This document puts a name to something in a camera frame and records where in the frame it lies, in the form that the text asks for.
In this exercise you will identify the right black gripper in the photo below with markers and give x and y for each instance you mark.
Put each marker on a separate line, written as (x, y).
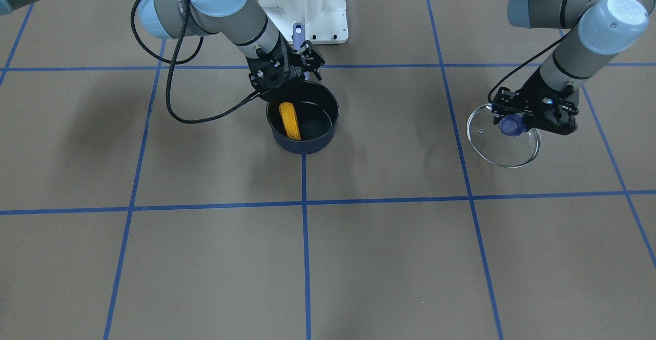
(293, 64)

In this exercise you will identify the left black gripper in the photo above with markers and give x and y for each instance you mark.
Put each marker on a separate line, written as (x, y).
(534, 93)

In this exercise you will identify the yellow corn cob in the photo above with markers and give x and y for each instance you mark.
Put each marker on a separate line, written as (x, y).
(289, 118)

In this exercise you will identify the dark blue saucepan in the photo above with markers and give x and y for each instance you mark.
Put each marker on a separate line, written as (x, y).
(317, 110)

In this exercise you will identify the glass lid blue knob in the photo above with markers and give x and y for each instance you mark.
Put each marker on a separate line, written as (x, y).
(504, 142)

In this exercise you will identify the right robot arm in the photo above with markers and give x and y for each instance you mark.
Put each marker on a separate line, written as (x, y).
(243, 22)

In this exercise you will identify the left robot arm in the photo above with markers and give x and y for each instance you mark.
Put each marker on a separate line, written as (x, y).
(597, 31)

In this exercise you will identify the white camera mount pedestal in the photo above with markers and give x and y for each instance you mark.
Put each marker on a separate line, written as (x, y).
(324, 21)

